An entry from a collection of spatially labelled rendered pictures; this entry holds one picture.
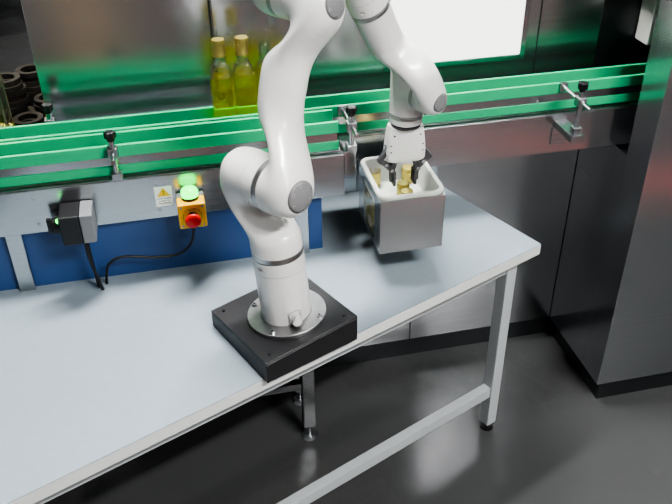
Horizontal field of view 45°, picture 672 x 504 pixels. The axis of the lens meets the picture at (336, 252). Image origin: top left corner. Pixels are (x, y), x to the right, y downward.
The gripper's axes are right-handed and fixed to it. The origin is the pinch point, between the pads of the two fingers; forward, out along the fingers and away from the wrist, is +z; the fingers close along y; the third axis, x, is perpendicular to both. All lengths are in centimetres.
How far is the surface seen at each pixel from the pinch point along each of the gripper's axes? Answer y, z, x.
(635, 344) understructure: -83, 74, -2
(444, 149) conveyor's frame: -16.6, 2.3, -16.7
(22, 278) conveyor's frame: 101, 21, -5
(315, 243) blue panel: 22.5, 23.3, -8.3
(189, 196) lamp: 55, -1, 0
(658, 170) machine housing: -75, 8, -2
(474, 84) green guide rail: -27.6, -12.4, -26.2
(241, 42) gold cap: 38, -32, -20
